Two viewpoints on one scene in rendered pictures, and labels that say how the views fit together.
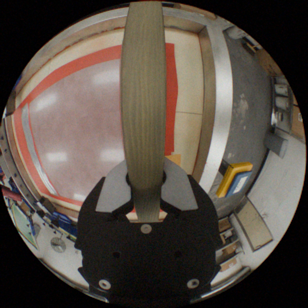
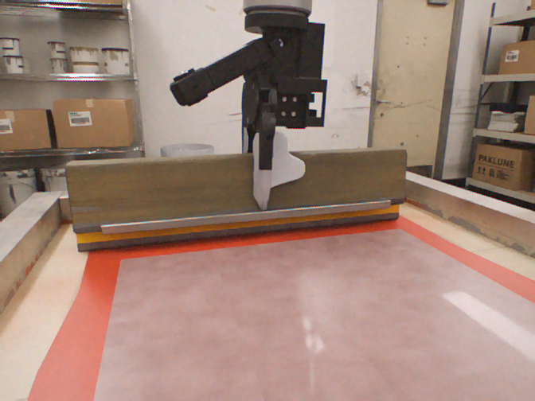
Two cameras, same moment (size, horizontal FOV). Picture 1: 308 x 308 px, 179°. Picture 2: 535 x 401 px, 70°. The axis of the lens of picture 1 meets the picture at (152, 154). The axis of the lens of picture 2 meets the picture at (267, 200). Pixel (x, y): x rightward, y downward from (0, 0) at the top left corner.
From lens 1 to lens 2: 0.44 m
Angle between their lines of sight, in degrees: 66
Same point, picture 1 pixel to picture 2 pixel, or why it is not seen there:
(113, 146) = (267, 250)
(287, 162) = (210, 125)
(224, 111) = not seen: hidden behind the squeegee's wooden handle
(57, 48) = not seen: outside the picture
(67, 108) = (199, 303)
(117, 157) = (284, 246)
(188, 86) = not seen: hidden behind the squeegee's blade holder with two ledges
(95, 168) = (325, 263)
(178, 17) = (48, 208)
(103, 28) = (17, 271)
